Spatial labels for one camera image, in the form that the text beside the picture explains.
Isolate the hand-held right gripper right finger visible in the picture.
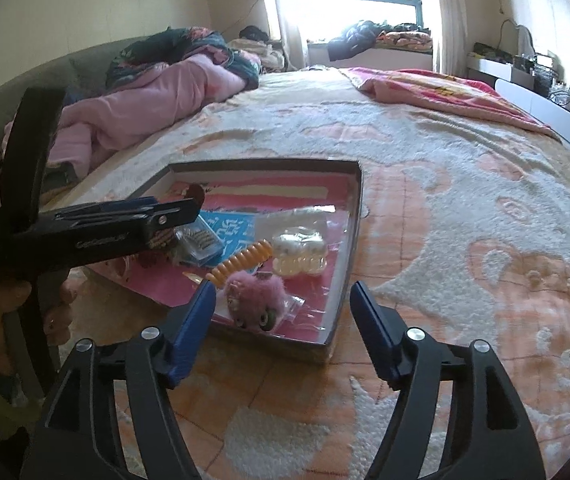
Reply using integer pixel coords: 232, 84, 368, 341
349, 280, 547, 480

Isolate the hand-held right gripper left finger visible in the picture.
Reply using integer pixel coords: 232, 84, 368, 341
19, 279, 218, 480

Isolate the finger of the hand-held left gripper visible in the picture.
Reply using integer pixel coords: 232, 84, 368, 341
71, 198, 203, 238
54, 197, 163, 222

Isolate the small clear plastic bag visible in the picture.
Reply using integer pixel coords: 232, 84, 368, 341
167, 225, 226, 267

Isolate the pink fluffy hair clip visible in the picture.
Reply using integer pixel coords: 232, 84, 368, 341
217, 269, 305, 335

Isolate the yellow spiral hair tie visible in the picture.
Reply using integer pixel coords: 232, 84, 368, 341
206, 240, 272, 288

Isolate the brown cardboard box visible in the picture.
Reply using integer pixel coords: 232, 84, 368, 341
55, 158, 365, 366

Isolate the person's left hand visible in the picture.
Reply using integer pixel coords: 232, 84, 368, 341
0, 279, 78, 347

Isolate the pink book with blue label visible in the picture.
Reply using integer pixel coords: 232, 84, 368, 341
115, 182, 353, 343

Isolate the pink and dark floral quilt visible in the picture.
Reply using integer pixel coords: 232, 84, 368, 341
45, 27, 262, 168

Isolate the peach and white bed blanket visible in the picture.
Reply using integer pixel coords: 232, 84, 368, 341
60, 67, 570, 480

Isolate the heap of clothes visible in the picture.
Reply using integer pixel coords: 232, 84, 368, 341
227, 25, 286, 72

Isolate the pale curtain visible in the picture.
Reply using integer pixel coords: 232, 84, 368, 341
265, 0, 311, 71
417, 0, 466, 76

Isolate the pink printed blanket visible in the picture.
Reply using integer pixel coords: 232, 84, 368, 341
342, 66, 561, 141

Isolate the pile of dark clothes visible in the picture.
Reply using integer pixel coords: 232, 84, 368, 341
327, 20, 391, 63

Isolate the white cabinet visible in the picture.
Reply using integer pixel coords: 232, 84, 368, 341
466, 55, 570, 161

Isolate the folded orange bedding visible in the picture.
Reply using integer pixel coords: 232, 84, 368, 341
377, 27, 433, 52

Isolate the black electronic device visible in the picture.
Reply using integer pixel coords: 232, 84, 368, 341
512, 52, 556, 98

